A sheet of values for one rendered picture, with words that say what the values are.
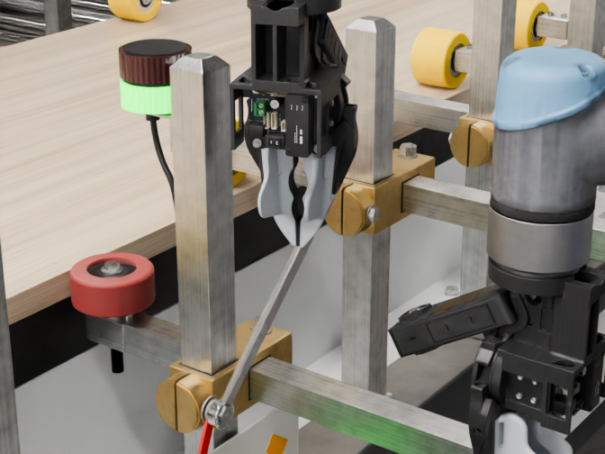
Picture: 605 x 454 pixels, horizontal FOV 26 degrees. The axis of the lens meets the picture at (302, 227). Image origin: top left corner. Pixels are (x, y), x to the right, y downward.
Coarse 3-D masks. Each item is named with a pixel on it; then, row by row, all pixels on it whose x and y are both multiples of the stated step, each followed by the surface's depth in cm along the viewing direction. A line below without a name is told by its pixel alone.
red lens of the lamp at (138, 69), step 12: (120, 48) 107; (120, 60) 106; (132, 60) 105; (144, 60) 104; (156, 60) 104; (168, 60) 105; (120, 72) 107; (132, 72) 105; (144, 72) 105; (156, 72) 105; (168, 72) 105; (144, 84) 105; (156, 84) 105
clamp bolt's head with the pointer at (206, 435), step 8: (208, 400) 111; (208, 408) 111; (224, 408) 110; (232, 408) 111; (224, 416) 111; (232, 416) 112; (208, 424) 112; (224, 424) 111; (208, 432) 112; (208, 440) 112; (200, 448) 112; (208, 448) 112
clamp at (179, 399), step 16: (240, 336) 119; (272, 336) 119; (288, 336) 120; (240, 352) 116; (272, 352) 118; (288, 352) 120; (176, 368) 114; (192, 368) 113; (224, 368) 113; (160, 384) 113; (176, 384) 111; (192, 384) 112; (208, 384) 112; (224, 384) 113; (160, 400) 113; (176, 400) 112; (192, 400) 111; (240, 400) 116; (176, 416) 113; (192, 416) 111
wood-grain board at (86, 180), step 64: (192, 0) 237; (384, 0) 237; (448, 0) 237; (0, 64) 196; (64, 64) 196; (0, 128) 167; (64, 128) 167; (128, 128) 167; (0, 192) 145; (64, 192) 145; (128, 192) 145; (256, 192) 148; (64, 256) 129
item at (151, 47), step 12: (132, 48) 106; (144, 48) 106; (156, 48) 106; (168, 48) 106; (180, 48) 106; (132, 84) 106; (168, 84) 106; (156, 120) 109; (156, 132) 110; (156, 144) 110; (168, 168) 110; (168, 180) 110
